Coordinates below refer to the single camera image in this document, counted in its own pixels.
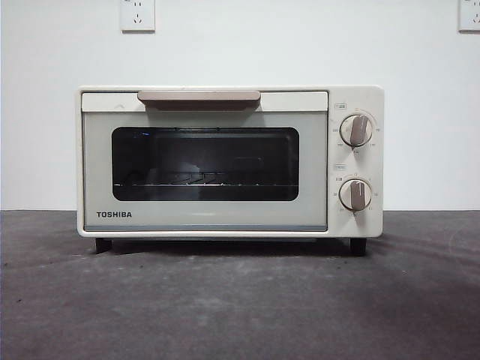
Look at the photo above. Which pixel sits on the cream Toshiba toaster oven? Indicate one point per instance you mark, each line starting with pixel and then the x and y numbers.
pixel 377 165

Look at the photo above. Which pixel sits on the cream beige timer knob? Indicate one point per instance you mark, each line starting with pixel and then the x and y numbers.
pixel 355 195

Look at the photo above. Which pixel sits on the cream beige temperature knob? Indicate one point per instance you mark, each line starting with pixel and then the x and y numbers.
pixel 356 130

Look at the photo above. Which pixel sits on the white wall socket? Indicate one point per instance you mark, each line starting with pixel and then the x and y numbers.
pixel 470 17
pixel 137 17

